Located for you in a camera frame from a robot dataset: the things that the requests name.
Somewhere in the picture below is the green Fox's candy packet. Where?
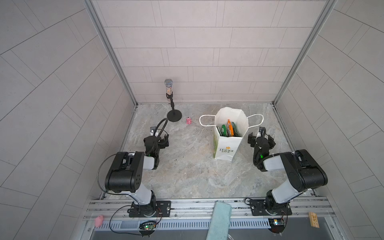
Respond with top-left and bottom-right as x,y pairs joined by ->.
221,125 -> 229,137
232,122 -> 241,137

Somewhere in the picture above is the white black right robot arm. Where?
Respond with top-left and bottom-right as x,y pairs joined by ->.
248,127 -> 328,215

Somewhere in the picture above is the left circuit board green LED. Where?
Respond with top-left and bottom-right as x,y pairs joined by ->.
139,221 -> 157,236

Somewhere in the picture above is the orange Fox's candy packet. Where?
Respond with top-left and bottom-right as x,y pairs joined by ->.
227,119 -> 234,137

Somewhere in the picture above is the right circuit board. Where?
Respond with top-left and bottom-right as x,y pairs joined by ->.
268,219 -> 286,234

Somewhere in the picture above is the white paper bag green print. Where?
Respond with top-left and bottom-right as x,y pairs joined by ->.
199,107 -> 264,161

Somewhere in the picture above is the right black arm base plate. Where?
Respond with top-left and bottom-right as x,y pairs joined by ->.
248,198 -> 292,216

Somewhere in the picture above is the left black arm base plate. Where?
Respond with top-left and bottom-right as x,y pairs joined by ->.
127,201 -> 172,218

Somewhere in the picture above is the teal cleaning cloth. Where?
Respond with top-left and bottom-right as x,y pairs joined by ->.
206,202 -> 232,240

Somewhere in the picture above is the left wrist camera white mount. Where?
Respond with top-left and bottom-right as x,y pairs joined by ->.
150,127 -> 158,137

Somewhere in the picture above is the small pink pig toy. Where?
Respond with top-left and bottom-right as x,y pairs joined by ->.
186,117 -> 192,125

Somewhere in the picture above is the glitter microphone on black stand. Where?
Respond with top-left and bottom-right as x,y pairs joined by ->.
165,79 -> 182,122

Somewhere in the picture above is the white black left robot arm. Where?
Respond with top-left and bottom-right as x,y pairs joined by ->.
98,134 -> 169,216

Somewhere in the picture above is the pink eraser-like object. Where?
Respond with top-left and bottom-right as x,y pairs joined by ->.
95,215 -> 104,228

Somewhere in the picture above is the small wooden block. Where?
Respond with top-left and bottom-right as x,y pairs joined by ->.
309,212 -> 320,229

